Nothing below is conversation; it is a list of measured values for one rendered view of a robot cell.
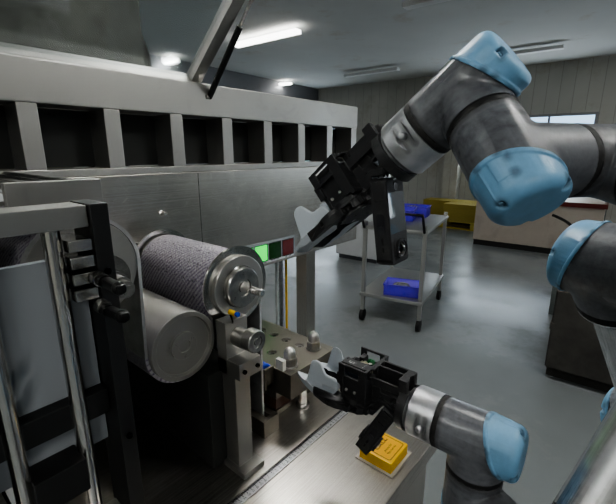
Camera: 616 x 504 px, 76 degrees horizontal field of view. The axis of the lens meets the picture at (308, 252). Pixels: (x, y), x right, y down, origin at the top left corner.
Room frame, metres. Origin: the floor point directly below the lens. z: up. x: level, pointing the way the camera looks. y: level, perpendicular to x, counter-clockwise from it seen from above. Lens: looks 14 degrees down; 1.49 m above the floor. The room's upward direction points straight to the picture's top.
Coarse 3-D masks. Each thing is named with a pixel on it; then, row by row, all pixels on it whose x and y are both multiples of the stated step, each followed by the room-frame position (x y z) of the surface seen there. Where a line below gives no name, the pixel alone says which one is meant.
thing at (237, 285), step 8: (232, 272) 0.67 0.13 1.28; (240, 272) 0.67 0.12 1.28; (248, 272) 0.69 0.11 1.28; (232, 280) 0.66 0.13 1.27; (240, 280) 0.67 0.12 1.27; (248, 280) 0.69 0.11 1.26; (256, 280) 0.70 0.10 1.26; (224, 288) 0.66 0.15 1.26; (232, 288) 0.66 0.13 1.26; (240, 288) 0.67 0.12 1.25; (248, 288) 0.69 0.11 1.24; (224, 296) 0.66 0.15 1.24; (232, 296) 0.66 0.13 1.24; (240, 296) 0.67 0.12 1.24; (248, 296) 0.68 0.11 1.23; (232, 304) 0.66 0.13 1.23; (240, 304) 0.67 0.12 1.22
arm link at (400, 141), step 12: (396, 120) 0.48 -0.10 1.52; (384, 132) 0.49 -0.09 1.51; (396, 132) 0.48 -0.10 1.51; (408, 132) 0.46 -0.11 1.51; (384, 144) 0.48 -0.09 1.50; (396, 144) 0.47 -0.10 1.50; (408, 144) 0.46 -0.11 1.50; (420, 144) 0.46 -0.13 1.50; (396, 156) 0.47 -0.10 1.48; (408, 156) 0.47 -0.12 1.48; (420, 156) 0.46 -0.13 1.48; (432, 156) 0.47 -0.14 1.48; (408, 168) 0.48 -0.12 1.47; (420, 168) 0.48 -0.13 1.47
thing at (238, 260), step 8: (232, 256) 0.68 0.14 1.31; (240, 256) 0.69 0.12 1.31; (248, 256) 0.70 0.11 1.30; (224, 264) 0.66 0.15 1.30; (232, 264) 0.67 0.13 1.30; (240, 264) 0.69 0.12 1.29; (248, 264) 0.70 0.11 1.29; (256, 264) 0.72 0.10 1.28; (216, 272) 0.66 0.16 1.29; (224, 272) 0.66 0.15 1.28; (256, 272) 0.72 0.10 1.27; (216, 280) 0.65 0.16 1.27; (224, 280) 0.66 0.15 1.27; (216, 288) 0.64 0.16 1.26; (216, 296) 0.64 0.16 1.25; (256, 296) 0.71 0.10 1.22; (216, 304) 0.64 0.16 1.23; (224, 304) 0.66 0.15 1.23; (248, 304) 0.70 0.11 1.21; (224, 312) 0.65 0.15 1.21; (240, 312) 0.68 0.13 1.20
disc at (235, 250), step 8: (232, 248) 0.69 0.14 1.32; (240, 248) 0.70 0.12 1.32; (248, 248) 0.71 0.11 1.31; (224, 256) 0.67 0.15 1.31; (256, 256) 0.73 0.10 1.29; (216, 264) 0.66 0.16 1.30; (208, 272) 0.64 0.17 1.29; (264, 272) 0.74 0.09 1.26; (208, 280) 0.64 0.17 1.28; (264, 280) 0.74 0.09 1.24; (208, 288) 0.64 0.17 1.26; (208, 296) 0.64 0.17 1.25; (208, 304) 0.64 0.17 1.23; (256, 304) 0.73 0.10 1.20; (208, 312) 0.64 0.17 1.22; (216, 312) 0.65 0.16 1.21; (248, 312) 0.71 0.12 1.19
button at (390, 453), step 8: (384, 440) 0.68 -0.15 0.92; (392, 440) 0.68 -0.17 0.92; (376, 448) 0.65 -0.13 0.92; (384, 448) 0.65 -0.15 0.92; (392, 448) 0.65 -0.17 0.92; (400, 448) 0.65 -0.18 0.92; (360, 456) 0.66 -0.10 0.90; (368, 456) 0.64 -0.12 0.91; (376, 456) 0.63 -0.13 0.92; (384, 456) 0.63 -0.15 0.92; (392, 456) 0.63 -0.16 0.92; (400, 456) 0.64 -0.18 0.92; (376, 464) 0.63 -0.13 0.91; (384, 464) 0.62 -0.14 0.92; (392, 464) 0.62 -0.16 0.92
